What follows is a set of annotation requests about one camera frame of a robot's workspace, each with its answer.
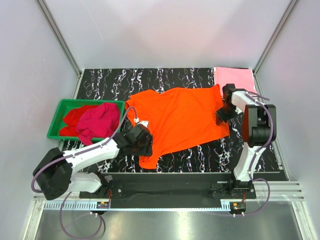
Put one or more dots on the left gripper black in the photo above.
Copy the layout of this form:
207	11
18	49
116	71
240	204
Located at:
147	151

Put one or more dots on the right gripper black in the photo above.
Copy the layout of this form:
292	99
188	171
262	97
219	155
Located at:
220	118

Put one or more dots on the orange t shirt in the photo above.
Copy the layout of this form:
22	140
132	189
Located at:
178	119

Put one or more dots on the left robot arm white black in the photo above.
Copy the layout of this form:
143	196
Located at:
61	172

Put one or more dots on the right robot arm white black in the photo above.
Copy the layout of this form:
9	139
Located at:
258	131

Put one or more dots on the pink folded t shirt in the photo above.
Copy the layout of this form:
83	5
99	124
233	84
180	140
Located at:
242	78

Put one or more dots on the magenta t shirt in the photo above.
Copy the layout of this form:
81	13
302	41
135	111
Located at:
99	122

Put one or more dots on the black marble pattern mat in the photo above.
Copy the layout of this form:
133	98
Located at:
220	156

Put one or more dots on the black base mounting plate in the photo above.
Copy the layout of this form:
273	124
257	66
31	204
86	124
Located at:
171	190

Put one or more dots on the red t shirt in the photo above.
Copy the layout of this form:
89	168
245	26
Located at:
71	120

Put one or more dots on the green plastic bin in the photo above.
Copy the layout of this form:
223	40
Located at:
65	106

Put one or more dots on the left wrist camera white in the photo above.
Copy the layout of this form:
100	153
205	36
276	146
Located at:
144	123

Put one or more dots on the aluminium frame rail front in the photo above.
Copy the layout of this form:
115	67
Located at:
279	191

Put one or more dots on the right aluminium corner post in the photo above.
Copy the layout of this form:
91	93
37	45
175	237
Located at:
275	34

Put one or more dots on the aluminium corner post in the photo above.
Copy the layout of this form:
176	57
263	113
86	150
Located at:
58	35
275	34

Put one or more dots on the left aluminium corner post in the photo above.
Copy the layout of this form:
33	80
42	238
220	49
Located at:
58	35

